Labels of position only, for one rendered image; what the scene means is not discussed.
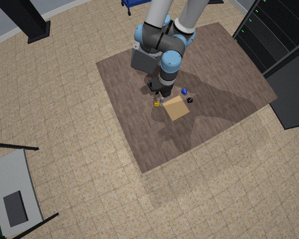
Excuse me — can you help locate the tan flat mat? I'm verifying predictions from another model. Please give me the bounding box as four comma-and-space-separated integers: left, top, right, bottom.
162, 95, 190, 121

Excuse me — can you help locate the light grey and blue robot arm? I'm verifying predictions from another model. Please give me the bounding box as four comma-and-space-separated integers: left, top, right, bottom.
134, 0, 210, 81

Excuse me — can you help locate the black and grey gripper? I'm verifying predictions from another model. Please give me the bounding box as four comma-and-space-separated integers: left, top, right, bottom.
148, 75, 175, 103

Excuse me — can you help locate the blue die with white pips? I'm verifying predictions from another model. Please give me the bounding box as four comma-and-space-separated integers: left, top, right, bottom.
181, 88, 187, 95

